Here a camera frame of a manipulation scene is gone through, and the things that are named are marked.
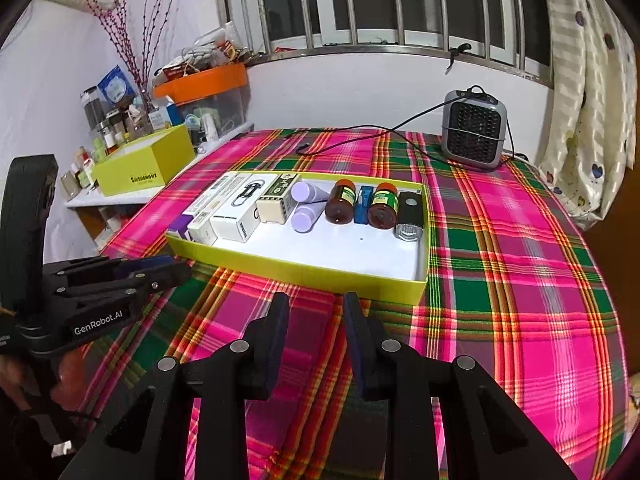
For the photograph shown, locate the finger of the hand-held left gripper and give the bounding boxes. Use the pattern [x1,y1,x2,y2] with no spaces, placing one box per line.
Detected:
[52,261,194,307]
[44,254,174,279]

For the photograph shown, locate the clear bin orange lid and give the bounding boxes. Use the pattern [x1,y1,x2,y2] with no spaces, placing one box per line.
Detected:
[152,63,250,136]

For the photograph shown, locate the green and white box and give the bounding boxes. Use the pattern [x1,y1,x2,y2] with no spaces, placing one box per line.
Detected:
[257,172,300,225]

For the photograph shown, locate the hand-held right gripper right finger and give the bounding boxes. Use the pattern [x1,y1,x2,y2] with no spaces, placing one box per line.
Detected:
[342,291,576,480]

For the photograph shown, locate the small blue box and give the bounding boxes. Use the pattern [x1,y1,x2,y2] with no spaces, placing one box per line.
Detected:
[353,185,375,225]

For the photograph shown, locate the cream dotted curtain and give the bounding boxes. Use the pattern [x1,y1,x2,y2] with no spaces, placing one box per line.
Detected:
[537,0,640,232]

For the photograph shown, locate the purple and white box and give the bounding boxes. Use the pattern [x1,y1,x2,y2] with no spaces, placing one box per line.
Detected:
[166,173,236,244]

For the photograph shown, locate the pile of small clutter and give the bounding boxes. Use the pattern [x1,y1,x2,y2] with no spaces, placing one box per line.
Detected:
[152,22,262,86]

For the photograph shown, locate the white bottle purple cap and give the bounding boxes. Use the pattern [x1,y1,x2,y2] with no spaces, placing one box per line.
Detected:
[291,202,324,234]
[290,181,334,206]

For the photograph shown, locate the closed yellow-green box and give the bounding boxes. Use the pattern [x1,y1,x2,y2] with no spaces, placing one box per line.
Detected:
[91,123,197,197]

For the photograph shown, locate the grey desktop heater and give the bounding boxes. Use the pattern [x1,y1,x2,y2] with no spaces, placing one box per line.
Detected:
[439,87,512,171]

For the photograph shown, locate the slim white box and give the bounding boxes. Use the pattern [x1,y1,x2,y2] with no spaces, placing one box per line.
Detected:
[187,174,247,246]

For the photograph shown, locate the metal window grille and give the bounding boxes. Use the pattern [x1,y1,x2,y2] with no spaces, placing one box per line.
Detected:
[215,0,557,89]

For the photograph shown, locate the white side shelf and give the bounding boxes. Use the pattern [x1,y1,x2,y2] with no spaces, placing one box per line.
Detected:
[65,120,257,209]

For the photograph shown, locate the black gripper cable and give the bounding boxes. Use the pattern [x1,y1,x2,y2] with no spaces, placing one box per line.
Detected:
[46,406,105,425]

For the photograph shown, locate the dried red branches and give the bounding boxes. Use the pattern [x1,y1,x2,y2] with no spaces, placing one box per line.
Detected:
[84,0,189,112]

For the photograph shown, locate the yellow-green tray box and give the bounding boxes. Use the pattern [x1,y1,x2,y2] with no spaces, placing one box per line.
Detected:
[165,170,430,306]

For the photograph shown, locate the brown bottle orange cap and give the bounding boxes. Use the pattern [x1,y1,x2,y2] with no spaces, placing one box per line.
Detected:
[324,178,359,225]
[367,182,401,230]

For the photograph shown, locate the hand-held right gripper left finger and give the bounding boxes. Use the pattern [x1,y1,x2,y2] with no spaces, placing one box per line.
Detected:
[57,291,291,480]

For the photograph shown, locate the pink plaid desktop cloth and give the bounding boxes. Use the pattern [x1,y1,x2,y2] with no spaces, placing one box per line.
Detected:
[82,127,629,480]

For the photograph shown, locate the white blue carton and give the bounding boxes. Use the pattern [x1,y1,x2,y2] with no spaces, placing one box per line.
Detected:
[147,104,174,129]

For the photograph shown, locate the row of small bottles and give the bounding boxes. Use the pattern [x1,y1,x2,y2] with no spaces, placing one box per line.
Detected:
[60,87,166,192]

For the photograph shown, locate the person's left hand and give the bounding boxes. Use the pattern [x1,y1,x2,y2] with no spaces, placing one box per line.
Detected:
[0,358,32,404]

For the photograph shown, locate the white keychain flashlight box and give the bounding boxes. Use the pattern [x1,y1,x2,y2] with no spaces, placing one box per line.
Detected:
[210,173,279,245]

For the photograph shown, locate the black handled tool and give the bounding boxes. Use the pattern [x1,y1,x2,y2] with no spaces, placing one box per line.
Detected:
[446,42,472,74]

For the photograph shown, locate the blue printed box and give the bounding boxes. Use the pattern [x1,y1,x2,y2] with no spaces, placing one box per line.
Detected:
[96,64,137,109]

